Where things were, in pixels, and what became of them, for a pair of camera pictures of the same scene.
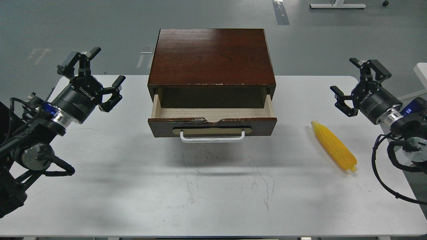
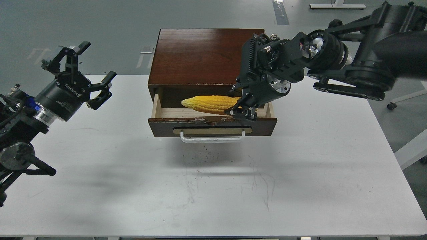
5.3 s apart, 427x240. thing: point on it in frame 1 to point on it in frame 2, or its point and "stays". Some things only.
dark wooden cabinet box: x=211 y=68 stays
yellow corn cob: x=338 y=150 to x=218 y=104
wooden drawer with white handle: x=211 y=125 stays
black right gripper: x=373 y=99 to x=257 y=88
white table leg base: x=339 y=4 stays
